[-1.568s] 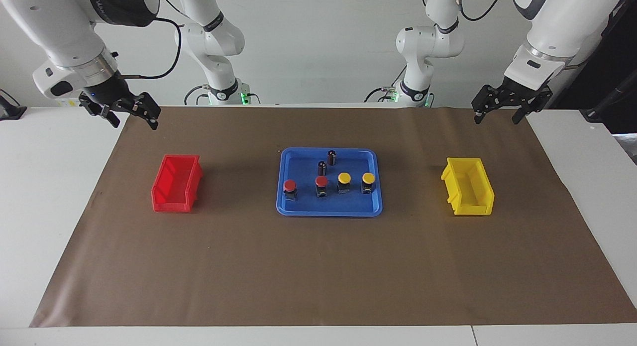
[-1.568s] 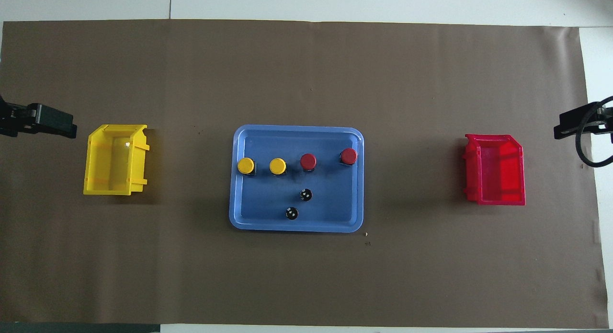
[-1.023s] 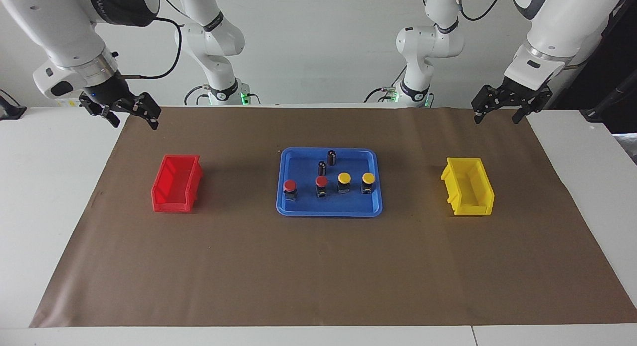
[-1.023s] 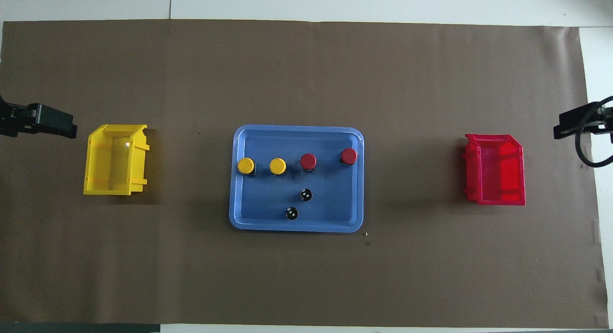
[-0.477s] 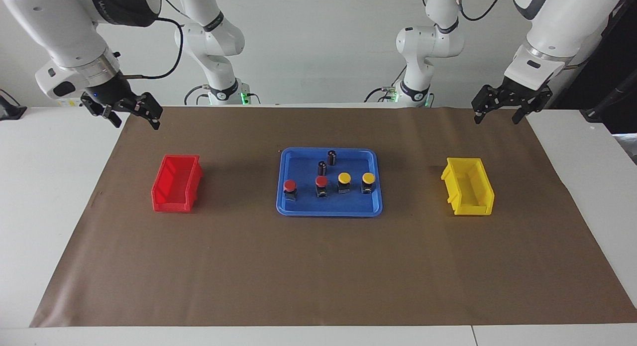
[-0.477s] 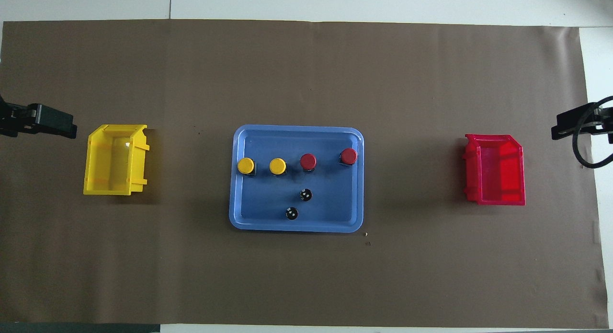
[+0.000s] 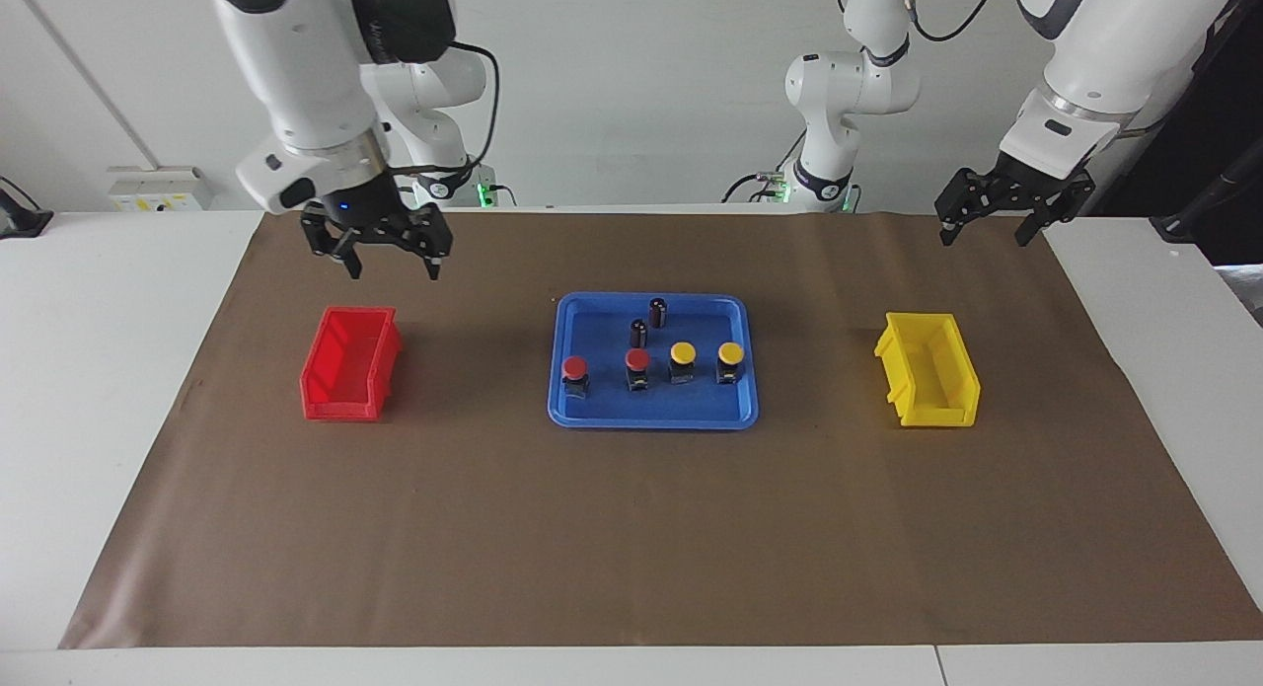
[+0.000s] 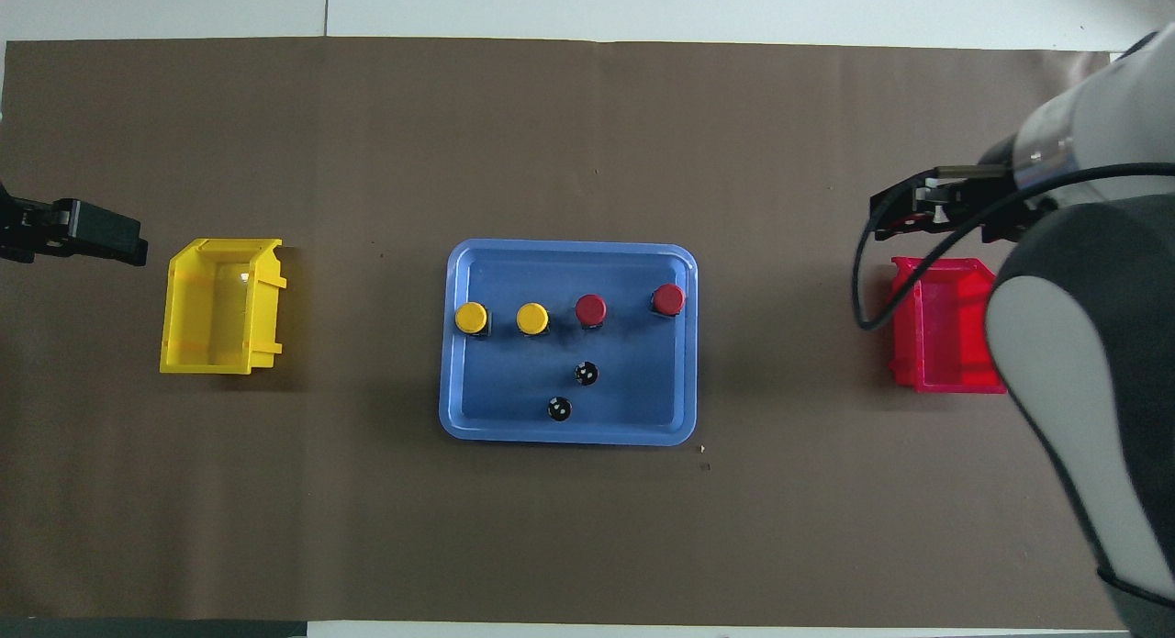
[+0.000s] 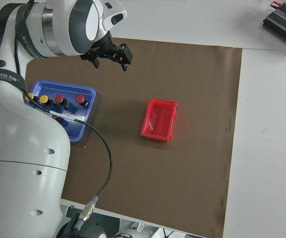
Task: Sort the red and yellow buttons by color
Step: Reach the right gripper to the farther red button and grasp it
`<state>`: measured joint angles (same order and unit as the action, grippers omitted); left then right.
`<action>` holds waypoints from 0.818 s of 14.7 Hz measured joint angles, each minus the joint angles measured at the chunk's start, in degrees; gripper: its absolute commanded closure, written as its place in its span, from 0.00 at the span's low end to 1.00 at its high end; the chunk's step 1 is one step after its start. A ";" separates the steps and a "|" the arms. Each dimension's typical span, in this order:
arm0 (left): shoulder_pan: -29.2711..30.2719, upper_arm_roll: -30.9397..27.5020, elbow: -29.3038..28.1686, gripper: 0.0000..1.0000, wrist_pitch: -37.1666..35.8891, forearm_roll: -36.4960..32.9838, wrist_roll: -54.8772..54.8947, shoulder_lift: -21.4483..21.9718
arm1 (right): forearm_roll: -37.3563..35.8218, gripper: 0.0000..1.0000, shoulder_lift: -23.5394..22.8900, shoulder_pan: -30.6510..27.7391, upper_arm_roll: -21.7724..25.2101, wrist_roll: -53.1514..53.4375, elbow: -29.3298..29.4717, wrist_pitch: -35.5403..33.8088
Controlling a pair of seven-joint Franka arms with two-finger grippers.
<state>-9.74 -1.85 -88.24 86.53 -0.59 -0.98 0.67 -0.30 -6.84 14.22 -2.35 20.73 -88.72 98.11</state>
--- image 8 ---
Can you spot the black push button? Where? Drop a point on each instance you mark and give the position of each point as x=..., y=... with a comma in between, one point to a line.
x=587, y=374
x=559, y=408

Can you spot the blue plastic tray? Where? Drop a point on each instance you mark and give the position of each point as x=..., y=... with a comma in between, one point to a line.
x=633, y=399

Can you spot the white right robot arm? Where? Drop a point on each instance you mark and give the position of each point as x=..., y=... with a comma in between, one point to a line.
x=1102, y=344

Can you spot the red plastic bin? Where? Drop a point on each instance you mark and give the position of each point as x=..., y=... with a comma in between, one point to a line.
x=941, y=326

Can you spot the yellow push button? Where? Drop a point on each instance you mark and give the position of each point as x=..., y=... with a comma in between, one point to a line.
x=471, y=318
x=532, y=318

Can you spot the yellow plastic bin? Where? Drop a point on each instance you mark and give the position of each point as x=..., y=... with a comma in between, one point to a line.
x=216, y=312

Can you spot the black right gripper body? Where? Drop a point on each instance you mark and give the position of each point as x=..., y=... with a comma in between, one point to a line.
x=982, y=202

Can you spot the red push button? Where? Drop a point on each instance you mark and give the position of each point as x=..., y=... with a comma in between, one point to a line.
x=590, y=309
x=667, y=298

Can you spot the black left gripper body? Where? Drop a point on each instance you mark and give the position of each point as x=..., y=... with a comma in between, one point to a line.
x=32, y=229

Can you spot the brown table mat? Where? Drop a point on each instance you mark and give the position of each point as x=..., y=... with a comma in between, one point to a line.
x=587, y=115

